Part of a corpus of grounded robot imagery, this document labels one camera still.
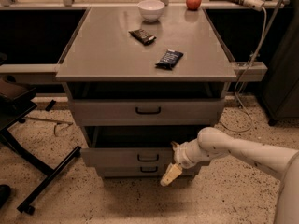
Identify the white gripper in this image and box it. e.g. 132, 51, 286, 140
160, 139, 206, 187

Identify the grey drawer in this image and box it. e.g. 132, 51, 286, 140
69, 99, 224, 126
94, 165, 203, 179
81, 125, 202, 168

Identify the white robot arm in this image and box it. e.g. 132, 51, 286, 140
160, 127, 299, 224

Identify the grey bottom drawer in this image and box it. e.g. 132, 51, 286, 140
94, 165, 203, 179

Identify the grey top drawer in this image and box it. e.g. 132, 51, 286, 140
69, 99, 224, 126

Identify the grey drawer cabinet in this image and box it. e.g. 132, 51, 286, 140
55, 5, 238, 179

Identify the dark blue snack bar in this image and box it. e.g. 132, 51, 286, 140
156, 49, 183, 70

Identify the dark brown snack bar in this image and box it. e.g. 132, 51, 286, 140
129, 29, 156, 45

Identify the dark grey cabinet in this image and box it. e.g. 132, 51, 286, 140
261, 6, 299, 126

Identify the white ceramic bowl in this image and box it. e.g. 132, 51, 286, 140
137, 0, 164, 22

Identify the red apple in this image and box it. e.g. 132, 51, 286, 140
186, 0, 202, 10

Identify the black office chair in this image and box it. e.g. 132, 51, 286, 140
0, 52, 82, 216

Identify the black shoe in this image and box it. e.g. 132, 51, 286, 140
0, 184, 11, 208

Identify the white power cable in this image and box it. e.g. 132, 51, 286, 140
218, 7, 268, 133

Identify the grey metal rail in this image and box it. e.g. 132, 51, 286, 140
0, 64, 59, 85

